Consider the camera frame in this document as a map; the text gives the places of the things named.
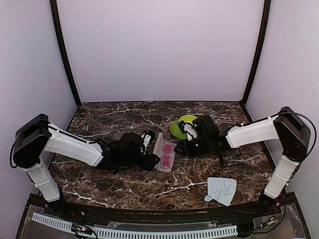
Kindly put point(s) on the green plate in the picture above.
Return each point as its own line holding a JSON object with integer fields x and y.
{"x": 175, "y": 131}

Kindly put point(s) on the left black frame post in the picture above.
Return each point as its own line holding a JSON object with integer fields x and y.
{"x": 63, "y": 51}

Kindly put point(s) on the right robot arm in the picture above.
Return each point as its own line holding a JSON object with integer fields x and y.
{"x": 286, "y": 126}

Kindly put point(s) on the black frame post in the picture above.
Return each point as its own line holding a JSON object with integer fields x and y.
{"x": 258, "y": 52}
{"x": 63, "y": 51}

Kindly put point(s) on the black sunglasses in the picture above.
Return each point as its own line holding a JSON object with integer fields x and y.
{"x": 226, "y": 161}

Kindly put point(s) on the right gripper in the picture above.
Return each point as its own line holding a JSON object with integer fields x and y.
{"x": 186, "y": 150}

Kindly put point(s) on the pink glasses case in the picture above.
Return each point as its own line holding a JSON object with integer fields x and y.
{"x": 159, "y": 151}

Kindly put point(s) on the black table front rail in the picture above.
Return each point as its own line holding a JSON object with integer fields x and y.
{"x": 242, "y": 214}

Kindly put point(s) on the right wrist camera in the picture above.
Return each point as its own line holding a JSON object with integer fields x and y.
{"x": 188, "y": 129}

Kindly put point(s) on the green bowl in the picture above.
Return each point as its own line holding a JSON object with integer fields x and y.
{"x": 187, "y": 118}

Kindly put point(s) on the pink sunglasses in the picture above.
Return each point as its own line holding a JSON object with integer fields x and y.
{"x": 166, "y": 158}

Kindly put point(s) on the right black frame post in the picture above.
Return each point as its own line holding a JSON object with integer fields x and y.
{"x": 258, "y": 52}

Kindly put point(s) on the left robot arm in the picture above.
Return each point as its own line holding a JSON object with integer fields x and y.
{"x": 39, "y": 135}

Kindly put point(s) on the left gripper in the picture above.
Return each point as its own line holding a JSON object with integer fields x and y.
{"x": 149, "y": 163}

